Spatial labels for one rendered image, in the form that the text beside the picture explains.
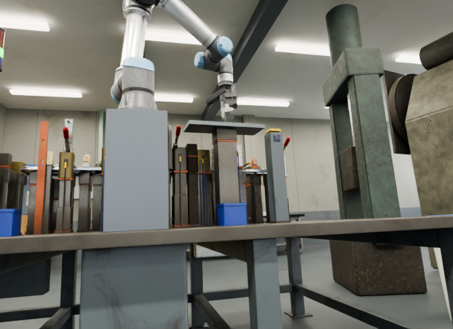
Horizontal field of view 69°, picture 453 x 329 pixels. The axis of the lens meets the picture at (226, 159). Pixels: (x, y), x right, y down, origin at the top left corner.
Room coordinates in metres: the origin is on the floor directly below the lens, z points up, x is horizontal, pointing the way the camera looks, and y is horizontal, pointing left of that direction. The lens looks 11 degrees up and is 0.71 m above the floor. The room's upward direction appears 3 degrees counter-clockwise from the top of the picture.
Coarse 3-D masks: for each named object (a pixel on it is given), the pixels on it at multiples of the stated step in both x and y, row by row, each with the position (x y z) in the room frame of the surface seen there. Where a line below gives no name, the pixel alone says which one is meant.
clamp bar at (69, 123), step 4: (68, 120) 1.43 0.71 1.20; (72, 120) 1.44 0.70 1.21; (68, 124) 1.44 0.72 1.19; (72, 124) 1.44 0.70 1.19; (68, 128) 1.44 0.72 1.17; (72, 128) 1.45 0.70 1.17; (72, 132) 1.45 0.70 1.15; (72, 136) 1.45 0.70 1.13; (64, 140) 1.44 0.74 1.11; (72, 140) 1.46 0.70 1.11; (64, 144) 1.45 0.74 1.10; (72, 144) 1.46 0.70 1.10; (64, 148) 1.45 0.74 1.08; (72, 148) 1.46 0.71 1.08
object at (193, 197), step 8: (192, 144) 1.56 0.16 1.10; (192, 152) 1.56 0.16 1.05; (192, 160) 1.56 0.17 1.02; (192, 168) 1.56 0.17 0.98; (192, 176) 1.56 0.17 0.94; (192, 184) 1.56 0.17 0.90; (192, 192) 1.56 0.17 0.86; (192, 200) 1.56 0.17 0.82; (192, 208) 1.56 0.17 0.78; (192, 216) 1.56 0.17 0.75; (192, 224) 1.56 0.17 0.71
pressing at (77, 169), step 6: (24, 168) 1.44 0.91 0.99; (30, 168) 1.45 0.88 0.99; (36, 168) 1.46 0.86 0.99; (54, 168) 1.48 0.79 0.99; (78, 168) 1.51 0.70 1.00; (84, 168) 1.52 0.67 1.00; (90, 168) 1.53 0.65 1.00; (96, 168) 1.54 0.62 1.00; (54, 174) 1.67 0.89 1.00; (78, 174) 1.71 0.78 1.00; (246, 174) 1.99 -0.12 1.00; (264, 174) 2.03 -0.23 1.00
